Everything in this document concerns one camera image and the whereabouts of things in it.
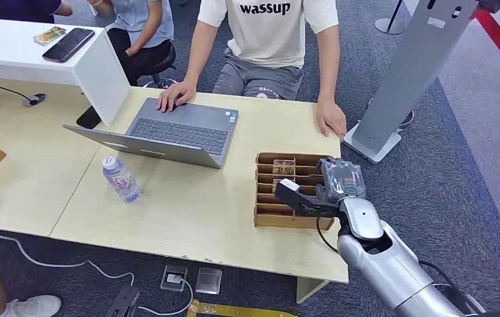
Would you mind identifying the person's right hand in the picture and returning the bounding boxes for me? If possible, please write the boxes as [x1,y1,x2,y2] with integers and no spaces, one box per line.
[156,80,197,113]

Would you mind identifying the person's left hand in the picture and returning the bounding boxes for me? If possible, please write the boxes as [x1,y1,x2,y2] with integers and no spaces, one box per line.
[315,101,347,141]

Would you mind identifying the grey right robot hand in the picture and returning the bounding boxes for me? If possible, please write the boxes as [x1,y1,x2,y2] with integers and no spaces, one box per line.
[315,157,367,204]

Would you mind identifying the printed card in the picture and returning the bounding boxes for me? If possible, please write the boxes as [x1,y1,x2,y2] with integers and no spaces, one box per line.
[272,159,297,177]

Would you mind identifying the seated person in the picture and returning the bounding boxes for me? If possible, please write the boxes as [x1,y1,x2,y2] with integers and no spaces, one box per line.
[87,0,175,87]

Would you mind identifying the wooden slotted card holder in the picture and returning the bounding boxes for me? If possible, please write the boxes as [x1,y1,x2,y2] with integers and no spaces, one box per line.
[254,152,336,231]

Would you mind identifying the black stool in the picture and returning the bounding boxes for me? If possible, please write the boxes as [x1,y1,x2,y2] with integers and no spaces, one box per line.
[137,42,179,89]

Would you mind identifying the grey open laptop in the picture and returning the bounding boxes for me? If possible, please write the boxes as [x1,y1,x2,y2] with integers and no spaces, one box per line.
[62,97,240,170]

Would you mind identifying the white desk riser shelf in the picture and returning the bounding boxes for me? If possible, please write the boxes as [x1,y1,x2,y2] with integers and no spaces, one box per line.
[0,17,131,127]

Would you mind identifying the black phone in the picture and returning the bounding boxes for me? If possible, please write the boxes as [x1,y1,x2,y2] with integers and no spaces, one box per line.
[75,106,102,130]

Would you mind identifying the grey kiosk stand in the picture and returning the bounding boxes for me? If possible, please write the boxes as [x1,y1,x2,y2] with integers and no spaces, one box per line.
[342,0,480,165]

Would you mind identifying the clear plastic water bottle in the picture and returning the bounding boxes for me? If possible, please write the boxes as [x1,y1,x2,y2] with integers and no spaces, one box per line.
[102,156,142,204]

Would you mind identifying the stanchion base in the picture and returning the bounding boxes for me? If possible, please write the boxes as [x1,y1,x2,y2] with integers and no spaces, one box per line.
[374,0,408,35]

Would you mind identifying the desk leg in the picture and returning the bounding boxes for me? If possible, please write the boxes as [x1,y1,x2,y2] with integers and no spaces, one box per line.
[296,277,330,304]

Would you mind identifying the black smartphone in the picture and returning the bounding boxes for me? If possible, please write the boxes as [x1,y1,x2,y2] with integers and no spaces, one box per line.
[42,28,96,63]

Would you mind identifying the small printed packet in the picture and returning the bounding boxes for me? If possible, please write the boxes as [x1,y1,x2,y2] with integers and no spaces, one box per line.
[33,26,67,46]

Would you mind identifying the metal floor plate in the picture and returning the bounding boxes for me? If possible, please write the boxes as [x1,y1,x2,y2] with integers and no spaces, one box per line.
[195,267,223,295]

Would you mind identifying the yellow floor tape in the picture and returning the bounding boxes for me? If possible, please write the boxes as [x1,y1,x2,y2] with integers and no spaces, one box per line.
[187,299,299,317]

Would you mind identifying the floor socket box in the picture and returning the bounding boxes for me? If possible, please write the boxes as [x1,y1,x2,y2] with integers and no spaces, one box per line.
[160,264,189,293]

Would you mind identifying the white shoe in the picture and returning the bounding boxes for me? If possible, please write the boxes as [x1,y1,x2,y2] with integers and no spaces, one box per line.
[0,295,62,317]

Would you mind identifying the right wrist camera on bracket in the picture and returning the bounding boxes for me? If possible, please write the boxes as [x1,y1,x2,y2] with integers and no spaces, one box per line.
[274,178,342,219]

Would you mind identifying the grey desk cable grommet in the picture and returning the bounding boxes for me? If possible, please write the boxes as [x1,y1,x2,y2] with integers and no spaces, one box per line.
[22,92,47,107]

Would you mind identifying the thin black desk cable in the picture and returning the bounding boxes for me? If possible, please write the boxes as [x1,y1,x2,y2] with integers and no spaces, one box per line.
[0,72,40,104]

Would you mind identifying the white floor cable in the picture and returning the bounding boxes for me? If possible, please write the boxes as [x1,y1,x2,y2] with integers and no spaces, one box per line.
[0,216,194,317]

